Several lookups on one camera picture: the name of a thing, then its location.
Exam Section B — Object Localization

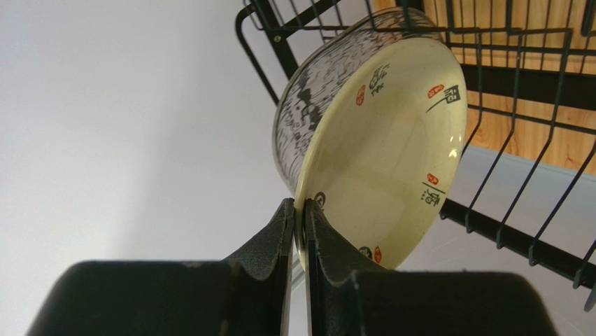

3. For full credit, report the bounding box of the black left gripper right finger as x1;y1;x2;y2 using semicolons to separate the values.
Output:
303;200;556;335

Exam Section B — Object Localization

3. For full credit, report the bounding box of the black wire dish rack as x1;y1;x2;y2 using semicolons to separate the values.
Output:
235;0;596;313

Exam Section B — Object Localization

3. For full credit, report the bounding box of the cream patterned plate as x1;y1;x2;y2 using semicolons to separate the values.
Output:
295;38;468;269

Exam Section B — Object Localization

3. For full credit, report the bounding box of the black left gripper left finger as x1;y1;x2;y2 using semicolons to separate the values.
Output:
28;198;294;335

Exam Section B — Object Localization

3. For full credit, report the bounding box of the clear glass plate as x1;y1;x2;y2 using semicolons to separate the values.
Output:
271;6;444;196

